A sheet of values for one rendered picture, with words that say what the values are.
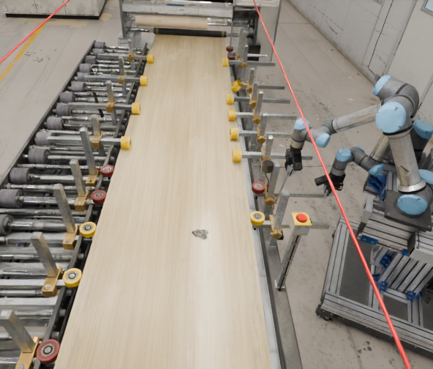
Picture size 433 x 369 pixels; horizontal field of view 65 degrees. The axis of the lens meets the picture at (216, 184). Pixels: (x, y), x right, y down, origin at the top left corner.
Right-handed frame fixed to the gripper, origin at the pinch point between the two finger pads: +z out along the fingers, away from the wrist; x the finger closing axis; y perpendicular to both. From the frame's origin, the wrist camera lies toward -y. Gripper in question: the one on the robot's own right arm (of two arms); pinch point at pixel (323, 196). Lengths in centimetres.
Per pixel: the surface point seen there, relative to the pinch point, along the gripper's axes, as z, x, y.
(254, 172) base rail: 13, 37, -37
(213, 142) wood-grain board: -7, 44, -69
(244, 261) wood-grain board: -8, -54, -56
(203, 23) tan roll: -23, 251, -75
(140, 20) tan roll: -22, 251, -144
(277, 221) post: -10.5, -30.7, -36.5
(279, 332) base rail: 13, -79, -39
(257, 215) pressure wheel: -9, -25, -46
